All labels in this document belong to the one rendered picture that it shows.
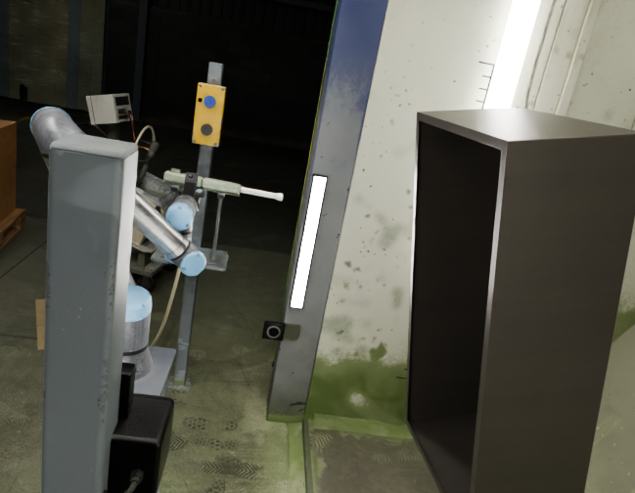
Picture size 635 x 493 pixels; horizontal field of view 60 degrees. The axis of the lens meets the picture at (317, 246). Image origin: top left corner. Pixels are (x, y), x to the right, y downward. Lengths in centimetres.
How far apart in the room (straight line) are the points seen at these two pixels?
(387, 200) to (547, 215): 115
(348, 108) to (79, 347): 198
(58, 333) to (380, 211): 207
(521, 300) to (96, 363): 115
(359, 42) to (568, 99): 91
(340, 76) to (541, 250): 123
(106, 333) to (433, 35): 209
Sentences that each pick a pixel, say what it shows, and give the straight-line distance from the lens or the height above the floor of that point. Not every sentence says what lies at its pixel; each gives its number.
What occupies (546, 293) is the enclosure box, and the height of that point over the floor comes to 129.
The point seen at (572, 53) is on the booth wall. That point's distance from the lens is 260.
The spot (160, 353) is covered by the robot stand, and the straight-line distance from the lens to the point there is 209.
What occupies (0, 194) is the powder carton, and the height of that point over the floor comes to 37.
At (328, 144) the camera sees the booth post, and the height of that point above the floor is 141.
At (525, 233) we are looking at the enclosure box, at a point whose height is 143.
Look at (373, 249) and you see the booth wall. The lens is 249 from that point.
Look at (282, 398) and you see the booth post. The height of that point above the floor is 14.
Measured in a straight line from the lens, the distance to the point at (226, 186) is 226.
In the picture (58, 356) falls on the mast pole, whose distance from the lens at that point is 47.
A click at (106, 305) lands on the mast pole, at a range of 44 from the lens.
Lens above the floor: 172
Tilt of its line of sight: 18 degrees down
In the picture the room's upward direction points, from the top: 11 degrees clockwise
